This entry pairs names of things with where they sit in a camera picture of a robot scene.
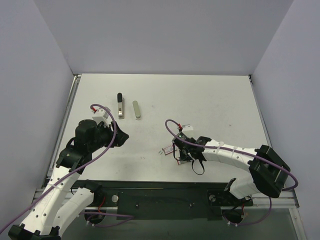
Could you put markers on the olive green stapler cover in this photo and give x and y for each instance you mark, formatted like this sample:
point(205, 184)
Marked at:
point(136, 109)

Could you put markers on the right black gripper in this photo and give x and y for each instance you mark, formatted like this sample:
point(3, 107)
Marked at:
point(181, 146)

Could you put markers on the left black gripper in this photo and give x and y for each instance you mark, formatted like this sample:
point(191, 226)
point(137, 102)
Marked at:
point(116, 136)

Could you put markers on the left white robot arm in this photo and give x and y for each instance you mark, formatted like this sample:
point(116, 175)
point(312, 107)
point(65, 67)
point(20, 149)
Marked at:
point(49, 215)

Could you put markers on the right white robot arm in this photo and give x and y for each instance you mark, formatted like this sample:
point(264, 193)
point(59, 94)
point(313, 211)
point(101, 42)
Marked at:
point(268, 172)

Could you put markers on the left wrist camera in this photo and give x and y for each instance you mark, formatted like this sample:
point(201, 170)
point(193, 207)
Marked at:
point(99, 115)

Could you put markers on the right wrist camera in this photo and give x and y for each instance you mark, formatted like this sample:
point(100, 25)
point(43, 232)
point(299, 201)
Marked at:
point(185, 128)

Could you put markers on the aluminium frame rail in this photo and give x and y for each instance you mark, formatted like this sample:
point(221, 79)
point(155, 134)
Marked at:
point(287, 200)

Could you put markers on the red white staple box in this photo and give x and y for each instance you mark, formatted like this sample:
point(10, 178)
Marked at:
point(168, 150)

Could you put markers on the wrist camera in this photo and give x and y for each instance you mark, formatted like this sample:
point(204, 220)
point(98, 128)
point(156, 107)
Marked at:
point(99, 115)
point(185, 128)

